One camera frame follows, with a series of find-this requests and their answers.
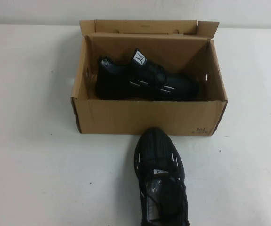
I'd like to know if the brown cardboard shoe box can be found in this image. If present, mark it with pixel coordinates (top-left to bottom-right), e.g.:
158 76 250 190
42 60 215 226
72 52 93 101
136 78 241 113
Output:
73 19 228 135

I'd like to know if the black knit sneaker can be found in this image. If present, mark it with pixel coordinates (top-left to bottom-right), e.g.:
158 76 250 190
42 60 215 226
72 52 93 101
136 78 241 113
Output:
95 48 201 102
134 127 192 226

